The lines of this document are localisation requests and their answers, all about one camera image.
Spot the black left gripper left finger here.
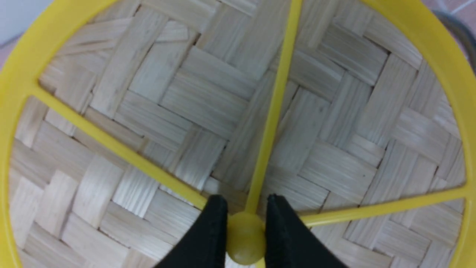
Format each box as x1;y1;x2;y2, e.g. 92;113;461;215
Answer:
155;195;228;268

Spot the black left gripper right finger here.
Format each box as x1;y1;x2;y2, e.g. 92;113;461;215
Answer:
264;194;346;268

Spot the yellow bamboo steamer lid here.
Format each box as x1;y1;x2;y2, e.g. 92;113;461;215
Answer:
1;0;475;268

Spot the stainless steel pot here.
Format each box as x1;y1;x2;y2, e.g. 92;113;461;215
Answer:
432;10;476;73

